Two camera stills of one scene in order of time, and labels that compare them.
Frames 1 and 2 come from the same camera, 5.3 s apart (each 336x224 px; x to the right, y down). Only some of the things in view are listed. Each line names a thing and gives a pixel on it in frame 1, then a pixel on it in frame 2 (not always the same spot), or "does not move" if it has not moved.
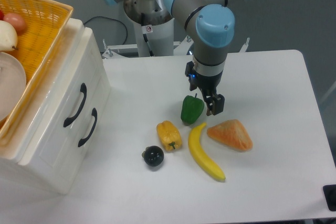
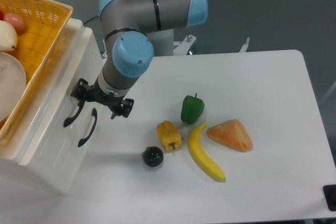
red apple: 17,20 does not move
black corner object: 329,191 does not move
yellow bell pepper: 169,136 does not move
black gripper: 208,84 to 83,91
